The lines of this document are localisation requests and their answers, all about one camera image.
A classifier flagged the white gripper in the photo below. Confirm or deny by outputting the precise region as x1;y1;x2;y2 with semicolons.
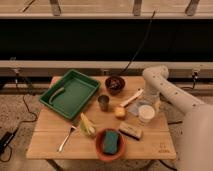
144;88;161;112

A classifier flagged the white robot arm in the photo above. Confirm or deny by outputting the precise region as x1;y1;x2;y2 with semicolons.
143;65;213;171

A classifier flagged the small metal cup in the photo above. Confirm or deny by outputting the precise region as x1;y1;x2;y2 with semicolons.
98;95;109;111

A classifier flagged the white round container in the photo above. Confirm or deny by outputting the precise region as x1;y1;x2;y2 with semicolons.
138;105;155;123

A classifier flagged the yellow sponge ball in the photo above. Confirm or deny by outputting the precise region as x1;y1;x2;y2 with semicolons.
115;107;126;119

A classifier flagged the dark brown bowl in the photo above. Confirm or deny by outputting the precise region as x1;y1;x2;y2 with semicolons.
105;76;125;95

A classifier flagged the teal sponge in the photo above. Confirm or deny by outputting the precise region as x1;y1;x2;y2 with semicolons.
103;130;119;154

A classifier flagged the orange clay bowl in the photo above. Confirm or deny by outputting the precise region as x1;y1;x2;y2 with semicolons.
95;128;126;162

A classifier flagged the green plastic tray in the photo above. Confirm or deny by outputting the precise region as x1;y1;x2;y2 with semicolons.
40;69;100;120

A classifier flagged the silver fork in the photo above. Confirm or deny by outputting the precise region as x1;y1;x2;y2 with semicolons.
57;125;77;152

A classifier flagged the green bean pod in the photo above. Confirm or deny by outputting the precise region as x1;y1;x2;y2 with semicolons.
49;87;65;104

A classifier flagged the black power adapter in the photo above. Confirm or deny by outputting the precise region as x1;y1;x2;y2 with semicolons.
0;129;18;155

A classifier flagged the white handled spatula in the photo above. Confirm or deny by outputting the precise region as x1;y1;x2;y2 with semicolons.
120;88;143;107

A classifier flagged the black hanging cable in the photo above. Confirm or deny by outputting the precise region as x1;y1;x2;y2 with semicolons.
119;9;157;76

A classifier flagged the black floor cable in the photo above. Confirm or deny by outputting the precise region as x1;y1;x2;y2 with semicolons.
14;71;39;129

